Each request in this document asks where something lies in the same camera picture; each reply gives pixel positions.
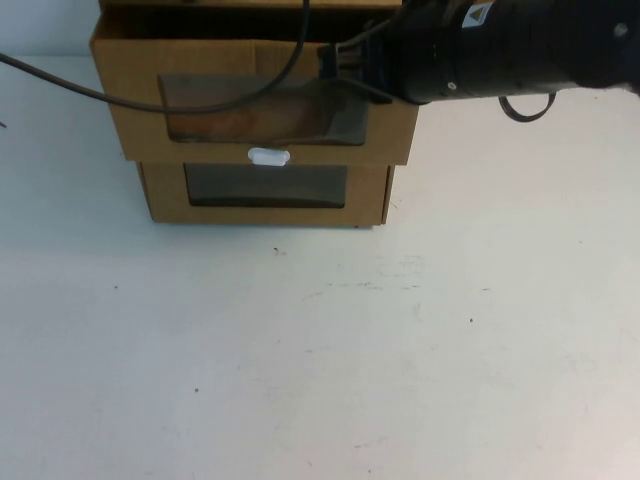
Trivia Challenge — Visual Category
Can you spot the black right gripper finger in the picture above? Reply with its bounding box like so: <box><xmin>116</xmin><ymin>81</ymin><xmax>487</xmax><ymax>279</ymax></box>
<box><xmin>344</xmin><ymin>82</ymin><xmax>394</xmax><ymax>106</ymax></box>

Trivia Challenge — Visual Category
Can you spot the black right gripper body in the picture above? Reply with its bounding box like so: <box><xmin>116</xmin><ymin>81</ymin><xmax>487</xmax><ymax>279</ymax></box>
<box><xmin>319</xmin><ymin>22</ymin><xmax>409</xmax><ymax>99</ymax></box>

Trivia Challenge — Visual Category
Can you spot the brown cardboard windowed drawer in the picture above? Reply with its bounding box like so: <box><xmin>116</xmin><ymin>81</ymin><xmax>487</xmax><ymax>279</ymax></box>
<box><xmin>149</xmin><ymin>162</ymin><xmax>386</xmax><ymax>226</ymax></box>
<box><xmin>88</xmin><ymin>7</ymin><xmax>422</xmax><ymax>167</ymax></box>

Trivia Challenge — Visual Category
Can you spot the white plastic drawer handle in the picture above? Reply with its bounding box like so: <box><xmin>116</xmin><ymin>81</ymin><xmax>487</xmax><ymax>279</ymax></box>
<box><xmin>246</xmin><ymin>146</ymin><xmax>291</xmax><ymax>166</ymax></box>

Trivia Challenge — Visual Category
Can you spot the short black looped cable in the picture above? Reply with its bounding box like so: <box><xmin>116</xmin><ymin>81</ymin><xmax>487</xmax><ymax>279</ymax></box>
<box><xmin>497</xmin><ymin>92</ymin><xmax>555</xmax><ymax>122</ymax></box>

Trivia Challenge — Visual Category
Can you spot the long black cable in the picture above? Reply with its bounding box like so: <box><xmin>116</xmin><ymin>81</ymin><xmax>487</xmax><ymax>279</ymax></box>
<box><xmin>0</xmin><ymin>52</ymin><xmax>311</xmax><ymax>114</ymax></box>

